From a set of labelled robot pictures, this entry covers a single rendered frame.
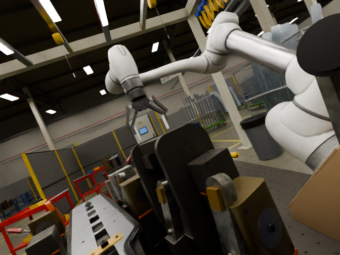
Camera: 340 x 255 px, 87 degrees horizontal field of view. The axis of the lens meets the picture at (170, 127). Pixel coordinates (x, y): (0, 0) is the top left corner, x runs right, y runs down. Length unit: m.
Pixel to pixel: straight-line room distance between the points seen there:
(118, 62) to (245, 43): 0.57
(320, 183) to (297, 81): 0.32
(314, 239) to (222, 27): 0.94
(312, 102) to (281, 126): 0.13
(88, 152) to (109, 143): 0.88
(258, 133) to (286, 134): 2.53
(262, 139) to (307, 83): 2.63
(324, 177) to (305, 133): 0.17
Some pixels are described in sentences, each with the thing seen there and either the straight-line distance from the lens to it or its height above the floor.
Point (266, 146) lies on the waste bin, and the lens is 3.35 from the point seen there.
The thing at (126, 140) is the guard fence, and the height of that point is 1.36.
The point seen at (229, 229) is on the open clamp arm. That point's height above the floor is 1.04.
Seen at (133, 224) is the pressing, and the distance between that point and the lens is 0.54.
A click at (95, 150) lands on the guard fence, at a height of 1.53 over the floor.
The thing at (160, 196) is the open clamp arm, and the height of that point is 1.08.
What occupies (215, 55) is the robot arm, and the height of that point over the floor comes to 1.45.
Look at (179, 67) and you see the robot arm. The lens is 1.00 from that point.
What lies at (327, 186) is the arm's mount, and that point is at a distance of 0.64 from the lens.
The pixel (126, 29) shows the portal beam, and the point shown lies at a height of 3.40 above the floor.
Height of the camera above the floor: 1.20
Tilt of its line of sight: 1 degrees down
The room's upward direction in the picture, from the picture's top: 24 degrees counter-clockwise
